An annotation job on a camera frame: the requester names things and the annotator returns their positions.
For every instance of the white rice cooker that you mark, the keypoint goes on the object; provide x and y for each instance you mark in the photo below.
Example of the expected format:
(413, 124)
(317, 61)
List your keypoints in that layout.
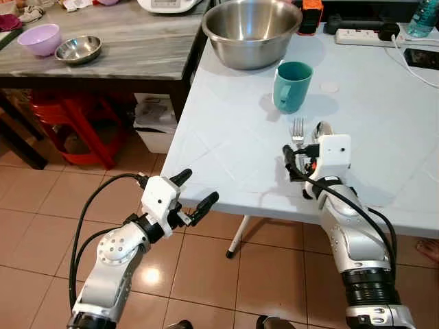
(171, 5)

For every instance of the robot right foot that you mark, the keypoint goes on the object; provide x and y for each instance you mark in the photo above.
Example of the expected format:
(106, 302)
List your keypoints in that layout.
(274, 323)

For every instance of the white folding table leg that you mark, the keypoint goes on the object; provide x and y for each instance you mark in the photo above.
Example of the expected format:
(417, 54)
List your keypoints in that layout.
(237, 238)

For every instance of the purple plastic bowl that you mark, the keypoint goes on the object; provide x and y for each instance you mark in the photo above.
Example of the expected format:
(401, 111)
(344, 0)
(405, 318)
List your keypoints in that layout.
(38, 41)

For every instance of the teal water bottle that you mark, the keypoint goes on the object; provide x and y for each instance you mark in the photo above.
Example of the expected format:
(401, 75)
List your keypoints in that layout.
(422, 19)

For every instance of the orange and black device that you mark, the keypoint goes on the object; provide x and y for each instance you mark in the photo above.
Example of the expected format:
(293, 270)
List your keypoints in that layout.
(310, 17)

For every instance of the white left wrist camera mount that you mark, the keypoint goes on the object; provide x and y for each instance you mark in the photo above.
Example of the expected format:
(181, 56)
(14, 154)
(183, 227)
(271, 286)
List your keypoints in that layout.
(159, 199)

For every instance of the small steel bowl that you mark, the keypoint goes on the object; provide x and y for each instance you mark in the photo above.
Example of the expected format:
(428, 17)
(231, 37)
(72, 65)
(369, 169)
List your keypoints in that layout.
(77, 50)

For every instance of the small white toy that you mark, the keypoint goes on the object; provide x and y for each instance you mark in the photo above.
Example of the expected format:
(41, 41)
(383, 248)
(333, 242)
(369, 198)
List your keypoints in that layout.
(31, 14)

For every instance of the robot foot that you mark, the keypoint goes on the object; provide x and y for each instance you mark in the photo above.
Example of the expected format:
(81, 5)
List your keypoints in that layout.
(274, 323)
(180, 324)

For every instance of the dark wooden table frame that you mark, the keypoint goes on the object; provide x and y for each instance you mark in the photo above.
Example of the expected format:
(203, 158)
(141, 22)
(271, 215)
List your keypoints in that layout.
(20, 137)

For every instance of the black power adapter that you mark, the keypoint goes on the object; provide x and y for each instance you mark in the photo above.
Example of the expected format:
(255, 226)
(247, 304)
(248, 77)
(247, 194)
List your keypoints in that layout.
(353, 25)

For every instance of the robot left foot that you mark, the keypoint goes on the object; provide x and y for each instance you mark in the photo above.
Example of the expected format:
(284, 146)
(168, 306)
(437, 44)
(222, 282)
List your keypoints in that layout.
(180, 324)

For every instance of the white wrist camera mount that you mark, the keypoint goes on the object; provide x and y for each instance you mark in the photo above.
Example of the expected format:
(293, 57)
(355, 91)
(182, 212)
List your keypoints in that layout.
(333, 154)
(159, 199)

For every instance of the small white round disc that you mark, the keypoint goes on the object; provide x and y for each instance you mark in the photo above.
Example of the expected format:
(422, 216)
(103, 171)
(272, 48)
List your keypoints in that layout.
(330, 87)

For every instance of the white box under table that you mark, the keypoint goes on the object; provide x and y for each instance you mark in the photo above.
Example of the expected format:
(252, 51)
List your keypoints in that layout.
(154, 123)

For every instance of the white power strip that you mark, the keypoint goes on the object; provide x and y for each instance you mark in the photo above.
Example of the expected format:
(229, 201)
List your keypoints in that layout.
(357, 38)

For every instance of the large steel mixing bowl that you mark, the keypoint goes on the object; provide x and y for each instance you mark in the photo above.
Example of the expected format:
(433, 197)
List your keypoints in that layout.
(250, 44)

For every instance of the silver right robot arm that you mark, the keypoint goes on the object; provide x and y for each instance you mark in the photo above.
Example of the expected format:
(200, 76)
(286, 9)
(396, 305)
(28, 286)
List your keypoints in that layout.
(350, 233)

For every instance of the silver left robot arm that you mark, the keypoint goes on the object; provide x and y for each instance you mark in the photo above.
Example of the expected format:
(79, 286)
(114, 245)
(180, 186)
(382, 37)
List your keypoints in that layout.
(113, 255)

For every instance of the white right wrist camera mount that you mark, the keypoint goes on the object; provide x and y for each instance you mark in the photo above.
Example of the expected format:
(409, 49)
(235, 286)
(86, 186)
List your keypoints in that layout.
(333, 154)

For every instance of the teal plastic mug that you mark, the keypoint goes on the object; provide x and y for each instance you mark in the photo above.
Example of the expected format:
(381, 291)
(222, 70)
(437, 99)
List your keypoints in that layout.
(291, 92)

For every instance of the person's bare foot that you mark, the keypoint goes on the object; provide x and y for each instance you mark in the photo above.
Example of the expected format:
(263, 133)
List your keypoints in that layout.
(429, 251)

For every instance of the red plastic stool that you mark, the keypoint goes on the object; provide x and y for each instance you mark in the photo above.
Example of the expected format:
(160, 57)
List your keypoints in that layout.
(82, 120)

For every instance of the steel fork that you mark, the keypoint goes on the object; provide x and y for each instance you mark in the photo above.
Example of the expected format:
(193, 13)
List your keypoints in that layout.
(298, 130)

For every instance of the black smartphone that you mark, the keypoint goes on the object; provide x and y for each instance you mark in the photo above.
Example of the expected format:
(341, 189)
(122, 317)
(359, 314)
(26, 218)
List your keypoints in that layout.
(422, 58)

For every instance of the steel spoon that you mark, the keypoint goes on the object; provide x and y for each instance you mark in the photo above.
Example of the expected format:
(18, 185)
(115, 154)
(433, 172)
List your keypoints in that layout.
(324, 129)

